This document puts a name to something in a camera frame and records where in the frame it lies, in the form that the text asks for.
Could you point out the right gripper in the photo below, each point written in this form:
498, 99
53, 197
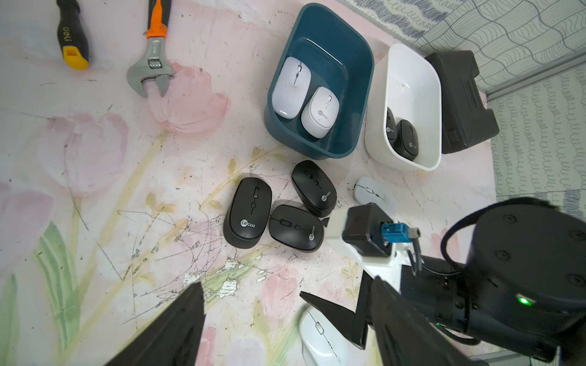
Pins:
442, 300

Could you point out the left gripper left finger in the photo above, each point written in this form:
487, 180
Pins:
173, 338

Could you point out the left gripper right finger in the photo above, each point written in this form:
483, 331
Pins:
404, 335

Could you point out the white mouse bottom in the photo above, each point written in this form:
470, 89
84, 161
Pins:
322, 343

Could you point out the white mouse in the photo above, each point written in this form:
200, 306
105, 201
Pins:
322, 343
291, 88
367, 190
320, 113

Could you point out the black mouse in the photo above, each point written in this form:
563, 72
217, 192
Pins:
314, 188
391, 127
296, 228
406, 143
248, 213

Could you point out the black mouse top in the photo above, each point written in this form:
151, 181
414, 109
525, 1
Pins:
314, 188

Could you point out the black mouse bottom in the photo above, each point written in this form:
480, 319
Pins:
391, 127

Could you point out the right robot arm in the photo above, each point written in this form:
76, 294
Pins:
511, 274

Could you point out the white storage box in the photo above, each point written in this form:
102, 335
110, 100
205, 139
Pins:
407, 85

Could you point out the teal storage box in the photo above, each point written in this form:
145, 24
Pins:
338, 58

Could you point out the black plastic tool case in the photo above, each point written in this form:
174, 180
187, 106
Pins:
466, 122

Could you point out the orange adjustable wrench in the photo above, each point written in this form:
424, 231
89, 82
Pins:
153, 64

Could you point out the black yellow screwdriver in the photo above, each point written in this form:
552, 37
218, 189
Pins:
71, 36

